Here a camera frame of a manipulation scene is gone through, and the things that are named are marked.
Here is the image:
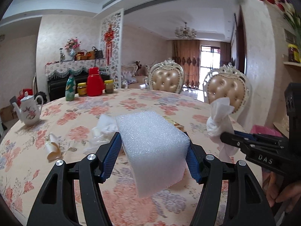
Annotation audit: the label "white foam block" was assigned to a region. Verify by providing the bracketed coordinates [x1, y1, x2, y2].
[116, 111, 190, 197]

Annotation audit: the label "light upholstered sofa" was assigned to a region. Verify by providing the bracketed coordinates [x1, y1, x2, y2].
[121, 64, 146, 89]

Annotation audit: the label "pink lined trash bin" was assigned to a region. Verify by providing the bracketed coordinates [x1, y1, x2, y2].
[251, 125, 282, 137]

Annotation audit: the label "red chinese knot ornament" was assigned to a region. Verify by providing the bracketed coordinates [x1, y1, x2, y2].
[104, 24, 114, 66]

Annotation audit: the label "crumpled white plastic bag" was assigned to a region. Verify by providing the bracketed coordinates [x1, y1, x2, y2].
[83, 114, 118, 155]

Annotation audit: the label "near beige tufted chair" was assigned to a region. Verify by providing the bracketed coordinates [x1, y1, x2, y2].
[203, 63, 252, 120]

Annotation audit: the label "brown patterned curtains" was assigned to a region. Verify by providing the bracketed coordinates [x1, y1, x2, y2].
[172, 40, 231, 89]

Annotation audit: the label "pink flower vase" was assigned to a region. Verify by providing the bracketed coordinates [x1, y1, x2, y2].
[64, 37, 81, 59]

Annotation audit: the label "black piano with lace cover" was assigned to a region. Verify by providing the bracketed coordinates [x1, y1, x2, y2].
[45, 59, 111, 102]

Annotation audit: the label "white floral teapot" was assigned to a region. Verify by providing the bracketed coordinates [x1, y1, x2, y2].
[12, 91, 44, 126]

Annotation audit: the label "far beige tufted chair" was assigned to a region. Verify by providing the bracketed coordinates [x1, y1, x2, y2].
[145, 58, 185, 94]

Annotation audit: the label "yellow lid jar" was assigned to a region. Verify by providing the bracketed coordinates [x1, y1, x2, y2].
[104, 80, 114, 94]
[77, 83, 87, 97]

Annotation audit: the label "red sauce jar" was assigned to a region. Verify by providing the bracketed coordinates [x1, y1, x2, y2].
[288, 43, 300, 63]

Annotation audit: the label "floral tablecloth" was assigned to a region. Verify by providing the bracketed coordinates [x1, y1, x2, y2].
[0, 88, 264, 226]

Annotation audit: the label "yellow lid jar left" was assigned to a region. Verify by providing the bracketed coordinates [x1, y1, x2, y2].
[77, 83, 87, 97]

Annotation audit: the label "black handbag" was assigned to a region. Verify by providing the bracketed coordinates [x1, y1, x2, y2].
[92, 47, 104, 59]

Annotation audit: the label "green floral bottle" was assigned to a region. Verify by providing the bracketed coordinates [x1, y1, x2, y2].
[65, 75, 76, 101]

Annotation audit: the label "beige tufted chair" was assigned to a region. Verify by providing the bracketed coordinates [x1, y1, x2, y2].
[203, 63, 252, 120]
[145, 58, 185, 94]

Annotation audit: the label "red thermos jug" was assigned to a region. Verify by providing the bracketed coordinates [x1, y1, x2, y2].
[87, 67, 105, 96]

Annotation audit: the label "person's right hand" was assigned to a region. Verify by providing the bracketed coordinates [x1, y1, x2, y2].
[265, 171, 301, 208]

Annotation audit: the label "white tissue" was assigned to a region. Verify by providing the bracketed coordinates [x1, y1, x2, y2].
[206, 97, 238, 163]

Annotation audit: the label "crystal chandelier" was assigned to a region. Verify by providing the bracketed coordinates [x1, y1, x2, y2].
[174, 22, 196, 40]

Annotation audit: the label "yellow lid jar right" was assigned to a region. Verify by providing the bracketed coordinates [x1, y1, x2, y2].
[104, 80, 114, 94]

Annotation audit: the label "wooden corner shelf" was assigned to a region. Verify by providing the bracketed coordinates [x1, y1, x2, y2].
[283, 62, 301, 67]

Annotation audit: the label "white lattice room divider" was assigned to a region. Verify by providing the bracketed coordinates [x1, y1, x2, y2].
[100, 9, 124, 88]

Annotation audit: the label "small cream paper scrap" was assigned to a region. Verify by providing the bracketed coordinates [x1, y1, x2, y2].
[45, 133, 61, 162]

